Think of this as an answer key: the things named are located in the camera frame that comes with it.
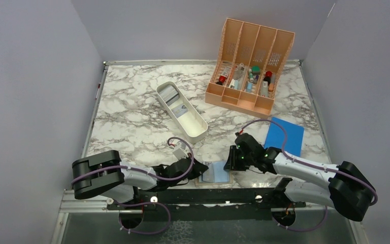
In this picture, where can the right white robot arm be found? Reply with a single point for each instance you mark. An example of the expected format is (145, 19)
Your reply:
(342, 187)

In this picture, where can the stack of cards in tray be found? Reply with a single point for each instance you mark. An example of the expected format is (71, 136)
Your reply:
(173, 100)

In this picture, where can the red capped black bottle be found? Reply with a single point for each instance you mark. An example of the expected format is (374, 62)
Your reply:
(221, 80)

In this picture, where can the green capped bottle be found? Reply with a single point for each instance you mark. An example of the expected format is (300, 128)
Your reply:
(255, 70)

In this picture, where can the blue flat board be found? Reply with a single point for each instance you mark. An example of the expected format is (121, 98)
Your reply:
(275, 136)

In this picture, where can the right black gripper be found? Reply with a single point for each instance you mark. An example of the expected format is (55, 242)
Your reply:
(231, 162)

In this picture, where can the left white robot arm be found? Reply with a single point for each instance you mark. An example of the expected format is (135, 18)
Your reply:
(106, 174)

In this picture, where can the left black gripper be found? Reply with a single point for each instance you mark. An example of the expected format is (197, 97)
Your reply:
(197, 169)

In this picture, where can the red capped bottle right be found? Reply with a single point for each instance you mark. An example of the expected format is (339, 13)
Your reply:
(268, 77)

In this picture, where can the white oblong plastic tray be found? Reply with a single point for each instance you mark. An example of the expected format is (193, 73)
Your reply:
(191, 124)

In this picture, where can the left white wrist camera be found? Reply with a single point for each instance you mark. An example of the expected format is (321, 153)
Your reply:
(180, 151)

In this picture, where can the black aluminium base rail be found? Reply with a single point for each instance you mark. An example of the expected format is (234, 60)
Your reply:
(189, 205)

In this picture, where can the peach plastic desk organizer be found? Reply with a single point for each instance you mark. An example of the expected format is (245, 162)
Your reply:
(243, 45)

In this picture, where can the orange marker pen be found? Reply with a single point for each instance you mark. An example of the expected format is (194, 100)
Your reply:
(272, 82)

